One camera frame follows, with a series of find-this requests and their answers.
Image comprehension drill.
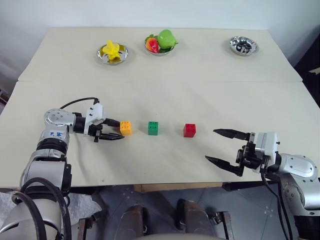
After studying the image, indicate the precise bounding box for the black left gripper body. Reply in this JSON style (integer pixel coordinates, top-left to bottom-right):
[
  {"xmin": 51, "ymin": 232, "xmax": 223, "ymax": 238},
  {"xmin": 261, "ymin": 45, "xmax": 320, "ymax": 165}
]
[{"xmin": 88, "ymin": 117, "xmax": 109, "ymax": 143}]

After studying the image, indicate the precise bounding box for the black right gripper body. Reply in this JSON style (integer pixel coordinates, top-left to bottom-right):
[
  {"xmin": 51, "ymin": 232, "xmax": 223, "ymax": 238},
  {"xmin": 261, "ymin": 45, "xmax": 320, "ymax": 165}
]
[{"xmin": 235, "ymin": 132, "xmax": 266, "ymax": 174}]

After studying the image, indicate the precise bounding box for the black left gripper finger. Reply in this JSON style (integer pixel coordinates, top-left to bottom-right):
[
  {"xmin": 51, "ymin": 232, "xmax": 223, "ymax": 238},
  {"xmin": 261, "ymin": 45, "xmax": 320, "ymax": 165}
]
[
  {"xmin": 103, "ymin": 118, "xmax": 122, "ymax": 128},
  {"xmin": 99, "ymin": 132, "xmax": 126, "ymax": 141}
]

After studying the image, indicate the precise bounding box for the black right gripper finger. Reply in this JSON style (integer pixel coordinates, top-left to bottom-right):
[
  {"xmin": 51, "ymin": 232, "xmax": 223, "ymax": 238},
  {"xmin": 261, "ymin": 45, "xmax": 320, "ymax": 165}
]
[
  {"xmin": 212, "ymin": 128, "xmax": 251, "ymax": 142},
  {"xmin": 204, "ymin": 155, "xmax": 246, "ymax": 178}
]

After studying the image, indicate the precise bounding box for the orange toy brick cube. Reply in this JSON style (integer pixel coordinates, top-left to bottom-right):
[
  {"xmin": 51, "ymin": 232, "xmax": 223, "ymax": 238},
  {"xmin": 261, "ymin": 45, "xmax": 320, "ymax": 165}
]
[{"xmin": 119, "ymin": 120, "xmax": 133, "ymax": 137}]

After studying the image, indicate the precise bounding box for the green toy brick cube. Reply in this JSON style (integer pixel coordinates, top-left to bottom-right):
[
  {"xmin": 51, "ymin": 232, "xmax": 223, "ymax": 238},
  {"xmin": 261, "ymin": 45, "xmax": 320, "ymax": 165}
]
[{"xmin": 147, "ymin": 120, "xmax": 159, "ymax": 136}]

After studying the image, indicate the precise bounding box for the red toy brick cube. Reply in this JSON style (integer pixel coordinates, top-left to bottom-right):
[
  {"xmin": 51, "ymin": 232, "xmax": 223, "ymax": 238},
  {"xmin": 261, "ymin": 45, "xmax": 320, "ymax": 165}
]
[{"xmin": 183, "ymin": 123, "xmax": 197, "ymax": 138}]

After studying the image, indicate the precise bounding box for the dark rounded right foot shape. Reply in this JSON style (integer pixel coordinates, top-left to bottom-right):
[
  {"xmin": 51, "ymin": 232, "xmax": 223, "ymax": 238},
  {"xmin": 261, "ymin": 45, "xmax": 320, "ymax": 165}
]
[{"xmin": 174, "ymin": 198, "xmax": 213, "ymax": 237}]

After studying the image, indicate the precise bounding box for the dark rounded foot shape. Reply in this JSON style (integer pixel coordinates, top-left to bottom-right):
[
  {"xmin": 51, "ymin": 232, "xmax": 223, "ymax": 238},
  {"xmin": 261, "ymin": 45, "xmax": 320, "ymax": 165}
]
[
  {"xmin": 119, "ymin": 204, "xmax": 148, "ymax": 238},
  {"xmin": 174, "ymin": 198, "xmax": 213, "ymax": 237}
]

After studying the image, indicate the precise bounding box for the steel bowl with yellow toy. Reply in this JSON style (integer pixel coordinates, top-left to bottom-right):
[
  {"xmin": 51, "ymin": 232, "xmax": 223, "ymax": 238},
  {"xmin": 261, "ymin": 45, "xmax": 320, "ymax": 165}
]
[{"xmin": 96, "ymin": 43, "xmax": 130, "ymax": 66}]

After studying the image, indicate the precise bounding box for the yellow plastic toy fruit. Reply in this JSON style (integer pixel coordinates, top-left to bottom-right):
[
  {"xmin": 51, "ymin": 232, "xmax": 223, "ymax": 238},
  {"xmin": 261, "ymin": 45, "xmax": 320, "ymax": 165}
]
[{"xmin": 103, "ymin": 39, "xmax": 122, "ymax": 62}]

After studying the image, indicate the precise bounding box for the white crumpled plastic sheet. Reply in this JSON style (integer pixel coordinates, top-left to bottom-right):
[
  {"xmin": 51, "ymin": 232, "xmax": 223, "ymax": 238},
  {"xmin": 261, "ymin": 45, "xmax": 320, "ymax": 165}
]
[{"xmin": 0, "ymin": 191, "xmax": 103, "ymax": 227}]

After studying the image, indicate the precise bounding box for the steel bowl with fruits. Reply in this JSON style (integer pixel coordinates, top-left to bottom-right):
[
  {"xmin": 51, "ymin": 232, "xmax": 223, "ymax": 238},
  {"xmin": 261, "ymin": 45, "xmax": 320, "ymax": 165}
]
[{"xmin": 143, "ymin": 39, "xmax": 176, "ymax": 57}]

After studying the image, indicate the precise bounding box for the red toy strawberry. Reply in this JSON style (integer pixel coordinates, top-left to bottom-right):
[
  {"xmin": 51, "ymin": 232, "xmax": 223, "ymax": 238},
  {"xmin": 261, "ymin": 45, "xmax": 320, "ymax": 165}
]
[{"xmin": 145, "ymin": 36, "xmax": 160, "ymax": 54}]

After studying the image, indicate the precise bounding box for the dark rounded left foot shape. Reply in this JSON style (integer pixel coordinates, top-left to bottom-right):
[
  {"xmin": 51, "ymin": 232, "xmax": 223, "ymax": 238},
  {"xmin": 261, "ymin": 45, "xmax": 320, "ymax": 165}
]
[{"xmin": 119, "ymin": 204, "xmax": 148, "ymax": 238}]

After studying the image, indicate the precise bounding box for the empty steel bowl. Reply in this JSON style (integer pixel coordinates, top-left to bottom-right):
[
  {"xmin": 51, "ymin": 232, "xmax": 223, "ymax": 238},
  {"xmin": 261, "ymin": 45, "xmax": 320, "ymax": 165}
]
[{"xmin": 229, "ymin": 35, "xmax": 260, "ymax": 57}]

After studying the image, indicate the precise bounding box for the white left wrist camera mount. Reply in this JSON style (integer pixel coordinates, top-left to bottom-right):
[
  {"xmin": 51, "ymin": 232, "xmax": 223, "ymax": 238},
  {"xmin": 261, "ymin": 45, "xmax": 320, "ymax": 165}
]
[{"xmin": 83, "ymin": 102, "xmax": 104, "ymax": 136}]

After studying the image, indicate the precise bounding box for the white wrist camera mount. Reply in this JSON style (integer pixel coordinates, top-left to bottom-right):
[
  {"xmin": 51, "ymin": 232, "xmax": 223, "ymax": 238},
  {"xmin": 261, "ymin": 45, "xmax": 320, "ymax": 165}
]
[
  {"xmin": 251, "ymin": 131, "xmax": 280, "ymax": 173},
  {"xmin": 83, "ymin": 102, "xmax": 104, "ymax": 136}
]

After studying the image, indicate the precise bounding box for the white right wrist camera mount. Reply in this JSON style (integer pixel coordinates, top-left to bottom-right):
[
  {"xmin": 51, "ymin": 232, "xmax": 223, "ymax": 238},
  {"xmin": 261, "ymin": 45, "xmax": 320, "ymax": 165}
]
[{"xmin": 251, "ymin": 131, "xmax": 280, "ymax": 173}]

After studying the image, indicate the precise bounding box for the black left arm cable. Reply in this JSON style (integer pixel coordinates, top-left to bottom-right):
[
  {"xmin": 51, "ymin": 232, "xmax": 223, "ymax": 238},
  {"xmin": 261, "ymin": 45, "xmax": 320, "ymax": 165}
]
[{"xmin": 59, "ymin": 96, "xmax": 100, "ymax": 110}]

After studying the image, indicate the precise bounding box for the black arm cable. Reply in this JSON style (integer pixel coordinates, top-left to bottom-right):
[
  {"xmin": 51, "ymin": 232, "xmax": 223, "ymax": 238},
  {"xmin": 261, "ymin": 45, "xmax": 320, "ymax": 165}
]
[
  {"xmin": 59, "ymin": 96, "xmax": 100, "ymax": 110},
  {"xmin": 259, "ymin": 162, "xmax": 294, "ymax": 240}
]

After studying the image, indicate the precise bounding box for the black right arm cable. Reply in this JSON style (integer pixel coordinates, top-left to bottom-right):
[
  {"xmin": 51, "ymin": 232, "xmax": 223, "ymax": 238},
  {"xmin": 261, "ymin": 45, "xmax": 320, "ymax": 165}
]
[{"xmin": 259, "ymin": 162, "xmax": 294, "ymax": 240}]

